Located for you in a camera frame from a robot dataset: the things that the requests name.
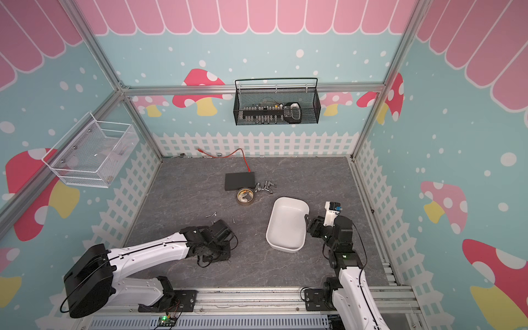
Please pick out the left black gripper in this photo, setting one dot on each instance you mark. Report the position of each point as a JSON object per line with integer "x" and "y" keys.
{"x": 225, "y": 256}

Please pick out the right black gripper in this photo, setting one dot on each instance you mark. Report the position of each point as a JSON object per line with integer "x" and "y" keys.
{"x": 317, "y": 221}

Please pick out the white plastic storage box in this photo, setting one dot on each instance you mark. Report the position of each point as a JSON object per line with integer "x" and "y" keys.
{"x": 286, "y": 230}

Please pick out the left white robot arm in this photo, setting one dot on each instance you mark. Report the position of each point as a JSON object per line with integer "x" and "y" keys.
{"x": 103, "y": 277}

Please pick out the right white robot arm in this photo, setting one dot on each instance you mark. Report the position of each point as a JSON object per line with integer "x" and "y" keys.
{"x": 348, "y": 291}

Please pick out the black flat box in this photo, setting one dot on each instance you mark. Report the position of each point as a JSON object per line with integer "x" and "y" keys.
{"x": 237, "y": 181}

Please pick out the green circuit board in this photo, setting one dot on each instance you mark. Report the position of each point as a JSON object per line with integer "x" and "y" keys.
{"x": 166, "y": 321}

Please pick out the black device in basket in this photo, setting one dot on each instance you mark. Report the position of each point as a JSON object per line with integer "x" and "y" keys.
{"x": 292, "y": 113}

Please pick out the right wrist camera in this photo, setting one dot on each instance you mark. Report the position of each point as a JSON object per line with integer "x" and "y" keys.
{"x": 332, "y": 211}

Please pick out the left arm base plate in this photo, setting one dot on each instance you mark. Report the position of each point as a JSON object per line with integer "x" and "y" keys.
{"x": 172, "y": 301}

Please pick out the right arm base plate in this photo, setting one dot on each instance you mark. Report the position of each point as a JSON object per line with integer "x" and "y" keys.
{"x": 316, "y": 300}

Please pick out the black wire wall basket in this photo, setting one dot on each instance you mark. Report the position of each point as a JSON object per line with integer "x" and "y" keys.
{"x": 261, "y": 101}

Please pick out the white wire wall basket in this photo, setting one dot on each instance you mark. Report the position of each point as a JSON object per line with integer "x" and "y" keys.
{"x": 92, "y": 152}

